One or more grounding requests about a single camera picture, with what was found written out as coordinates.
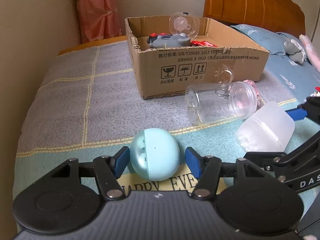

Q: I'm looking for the grey plush toy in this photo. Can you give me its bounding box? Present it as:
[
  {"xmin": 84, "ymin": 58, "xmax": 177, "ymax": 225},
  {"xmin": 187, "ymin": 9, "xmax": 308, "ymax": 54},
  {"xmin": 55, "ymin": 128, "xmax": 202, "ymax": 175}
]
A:
[{"xmin": 283, "ymin": 38, "xmax": 306, "ymax": 64}]

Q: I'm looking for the grey cartoon figure toy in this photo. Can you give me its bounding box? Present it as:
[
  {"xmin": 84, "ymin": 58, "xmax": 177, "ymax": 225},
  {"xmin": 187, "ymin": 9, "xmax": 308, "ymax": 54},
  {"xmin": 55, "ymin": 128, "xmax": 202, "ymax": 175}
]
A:
[{"xmin": 165, "ymin": 33, "xmax": 191, "ymax": 48}]

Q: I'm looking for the blue floral pillow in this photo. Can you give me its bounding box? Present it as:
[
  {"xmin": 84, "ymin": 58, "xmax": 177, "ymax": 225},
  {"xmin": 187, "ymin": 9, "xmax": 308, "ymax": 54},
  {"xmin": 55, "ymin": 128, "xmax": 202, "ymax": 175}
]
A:
[{"xmin": 231, "ymin": 24, "xmax": 285, "ymax": 55}]

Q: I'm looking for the cardboard box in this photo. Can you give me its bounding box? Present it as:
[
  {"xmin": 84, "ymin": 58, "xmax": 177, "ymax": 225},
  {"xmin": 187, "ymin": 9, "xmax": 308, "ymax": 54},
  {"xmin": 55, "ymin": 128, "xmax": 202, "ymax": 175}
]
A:
[{"xmin": 125, "ymin": 16, "xmax": 270, "ymax": 99}]

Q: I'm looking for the pink rolled blanket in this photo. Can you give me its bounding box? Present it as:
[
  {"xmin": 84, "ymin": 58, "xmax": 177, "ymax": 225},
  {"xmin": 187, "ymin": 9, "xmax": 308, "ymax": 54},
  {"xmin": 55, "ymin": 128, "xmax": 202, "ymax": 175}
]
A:
[{"xmin": 299, "ymin": 34, "xmax": 320, "ymax": 72}]

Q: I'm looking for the clear plastic jar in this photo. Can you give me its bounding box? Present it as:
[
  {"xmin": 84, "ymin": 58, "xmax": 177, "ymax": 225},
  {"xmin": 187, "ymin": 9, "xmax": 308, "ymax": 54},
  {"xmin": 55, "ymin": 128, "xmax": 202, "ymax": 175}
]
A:
[{"xmin": 185, "ymin": 82, "xmax": 258, "ymax": 125}]

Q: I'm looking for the clear square dome container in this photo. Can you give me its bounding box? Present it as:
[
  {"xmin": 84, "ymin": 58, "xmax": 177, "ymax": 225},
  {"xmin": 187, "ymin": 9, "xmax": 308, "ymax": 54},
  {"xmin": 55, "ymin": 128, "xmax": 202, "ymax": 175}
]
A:
[{"xmin": 169, "ymin": 12, "xmax": 200, "ymax": 38}]

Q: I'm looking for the blue floral bed sheet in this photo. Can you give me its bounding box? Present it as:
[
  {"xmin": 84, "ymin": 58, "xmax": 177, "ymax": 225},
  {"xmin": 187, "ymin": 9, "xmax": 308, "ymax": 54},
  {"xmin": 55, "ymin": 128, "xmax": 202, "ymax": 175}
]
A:
[{"xmin": 229, "ymin": 23, "xmax": 320, "ymax": 113}]

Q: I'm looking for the wooden bed headboard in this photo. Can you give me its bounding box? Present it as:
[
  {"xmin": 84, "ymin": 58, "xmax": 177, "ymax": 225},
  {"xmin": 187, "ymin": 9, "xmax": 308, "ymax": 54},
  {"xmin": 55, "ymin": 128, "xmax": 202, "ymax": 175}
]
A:
[{"xmin": 203, "ymin": 0, "xmax": 306, "ymax": 37}]

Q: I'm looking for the pink orange curtain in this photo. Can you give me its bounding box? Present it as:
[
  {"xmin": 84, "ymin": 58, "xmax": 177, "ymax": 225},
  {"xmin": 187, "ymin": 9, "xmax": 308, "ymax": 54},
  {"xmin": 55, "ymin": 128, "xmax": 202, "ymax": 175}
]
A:
[{"xmin": 76, "ymin": 0, "xmax": 121, "ymax": 43}]

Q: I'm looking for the light blue egg case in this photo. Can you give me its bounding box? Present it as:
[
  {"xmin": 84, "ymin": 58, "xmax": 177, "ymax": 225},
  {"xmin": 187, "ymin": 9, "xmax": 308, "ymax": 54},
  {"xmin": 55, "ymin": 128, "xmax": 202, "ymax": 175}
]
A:
[{"xmin": 130, "ymin": 128, "xmax": 180, "ymax": 181}]

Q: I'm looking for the black red blue toy block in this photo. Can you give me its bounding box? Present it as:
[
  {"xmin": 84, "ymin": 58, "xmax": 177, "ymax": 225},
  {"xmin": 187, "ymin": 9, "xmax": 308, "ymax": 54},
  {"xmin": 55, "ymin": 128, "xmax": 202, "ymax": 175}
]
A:
[{"xmin": 147, "ymin": 33, "xmax": 172, "ymax": 48}]

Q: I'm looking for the white translucent plastic bottle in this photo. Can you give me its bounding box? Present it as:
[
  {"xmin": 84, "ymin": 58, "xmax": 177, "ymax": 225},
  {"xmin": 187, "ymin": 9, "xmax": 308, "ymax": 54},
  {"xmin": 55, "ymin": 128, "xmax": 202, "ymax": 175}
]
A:
[{"xmin": 235, "ymin": 102, "xmax": 295, "ymax": 152}]

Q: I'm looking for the red toy car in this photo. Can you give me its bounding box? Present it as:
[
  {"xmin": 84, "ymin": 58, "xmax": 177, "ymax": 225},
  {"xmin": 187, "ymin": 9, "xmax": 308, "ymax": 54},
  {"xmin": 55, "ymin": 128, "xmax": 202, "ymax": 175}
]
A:
[{"xmin": 191, "ymin": 40, "xmax": 218, "ymax": 48}]

